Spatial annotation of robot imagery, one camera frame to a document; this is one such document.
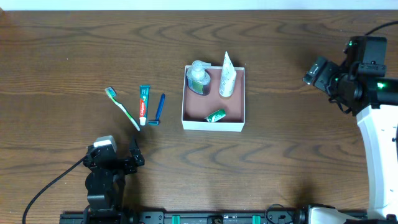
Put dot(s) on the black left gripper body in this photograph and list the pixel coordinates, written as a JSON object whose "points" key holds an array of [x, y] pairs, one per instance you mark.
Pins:
{"points": [[121, 162]]}

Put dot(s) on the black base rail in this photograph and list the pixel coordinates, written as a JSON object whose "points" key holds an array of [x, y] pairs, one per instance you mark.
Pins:
{"points": [[273, 216]]}

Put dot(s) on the white lotion tube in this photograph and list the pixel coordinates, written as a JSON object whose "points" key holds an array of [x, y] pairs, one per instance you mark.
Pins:
{"points": [[228, 77]]}

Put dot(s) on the green white toothbrush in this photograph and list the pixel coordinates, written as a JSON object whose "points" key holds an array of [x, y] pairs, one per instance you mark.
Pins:
{"points": [[111, 93]]}

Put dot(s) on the green soap bar pack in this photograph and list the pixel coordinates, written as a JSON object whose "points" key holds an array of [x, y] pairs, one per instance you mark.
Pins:
{"points": [[216, 116]]}

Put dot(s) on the clear pump sanitizer bottle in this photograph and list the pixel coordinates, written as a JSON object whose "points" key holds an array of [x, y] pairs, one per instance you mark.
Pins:
{"points": [[198, 79]]}

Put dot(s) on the Colgate toothpaste tube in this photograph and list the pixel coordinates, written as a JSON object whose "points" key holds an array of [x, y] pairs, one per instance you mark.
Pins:
{"points": [[144, 98]]}

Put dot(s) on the white square cardboard box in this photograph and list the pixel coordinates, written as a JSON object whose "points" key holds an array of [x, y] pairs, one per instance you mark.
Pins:
{"points": [[195, 108]]}

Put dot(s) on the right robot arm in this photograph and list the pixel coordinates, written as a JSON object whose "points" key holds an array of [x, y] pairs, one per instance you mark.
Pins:
{"points": [[362, 90]]}

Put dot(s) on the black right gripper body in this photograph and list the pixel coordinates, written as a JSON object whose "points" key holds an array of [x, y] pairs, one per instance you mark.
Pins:
{"points": [[321, 75]]}

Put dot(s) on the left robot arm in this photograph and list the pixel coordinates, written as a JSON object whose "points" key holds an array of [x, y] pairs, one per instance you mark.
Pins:
{"points": [[105, 184]]}

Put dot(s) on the blue disposable razor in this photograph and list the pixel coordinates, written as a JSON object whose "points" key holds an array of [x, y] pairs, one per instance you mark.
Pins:
{"points": [[159, 112]]}

